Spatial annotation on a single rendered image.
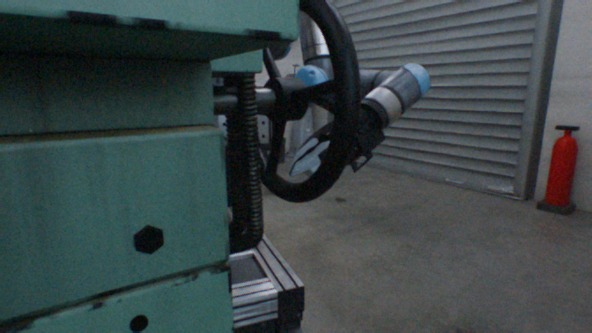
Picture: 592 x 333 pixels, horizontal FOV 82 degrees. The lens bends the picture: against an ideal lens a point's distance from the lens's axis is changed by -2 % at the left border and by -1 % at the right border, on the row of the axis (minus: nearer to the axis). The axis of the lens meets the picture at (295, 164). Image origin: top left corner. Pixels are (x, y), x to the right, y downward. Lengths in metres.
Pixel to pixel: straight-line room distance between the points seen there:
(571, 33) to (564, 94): 0.41
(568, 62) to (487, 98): 0.55
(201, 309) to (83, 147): 0.12
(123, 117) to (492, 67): 3.10
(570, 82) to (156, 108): 2.97
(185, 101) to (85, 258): 0.10
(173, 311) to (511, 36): 3.10
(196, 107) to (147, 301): 0.12
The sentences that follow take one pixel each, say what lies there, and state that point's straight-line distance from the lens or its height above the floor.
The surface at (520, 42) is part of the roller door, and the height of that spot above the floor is 1.18.
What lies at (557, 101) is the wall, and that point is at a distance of 3.09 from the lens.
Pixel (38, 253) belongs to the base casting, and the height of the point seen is 0.74.
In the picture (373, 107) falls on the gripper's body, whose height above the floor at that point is 0.79.
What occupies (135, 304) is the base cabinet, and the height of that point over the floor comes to 0.70.
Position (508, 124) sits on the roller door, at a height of 0.58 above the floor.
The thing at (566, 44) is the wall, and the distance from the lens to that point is 3.11.
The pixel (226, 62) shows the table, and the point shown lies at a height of 0.85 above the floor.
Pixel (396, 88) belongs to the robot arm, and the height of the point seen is 0.83.
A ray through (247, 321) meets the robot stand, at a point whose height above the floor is 0.15.
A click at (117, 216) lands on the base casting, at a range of 0.21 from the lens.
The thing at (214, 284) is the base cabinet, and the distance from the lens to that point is 0.24.
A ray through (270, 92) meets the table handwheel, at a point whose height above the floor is 0.82.
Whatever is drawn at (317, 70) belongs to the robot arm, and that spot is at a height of 0.86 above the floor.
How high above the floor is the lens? 0.82
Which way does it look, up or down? 12 degrees down
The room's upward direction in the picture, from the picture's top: straight up
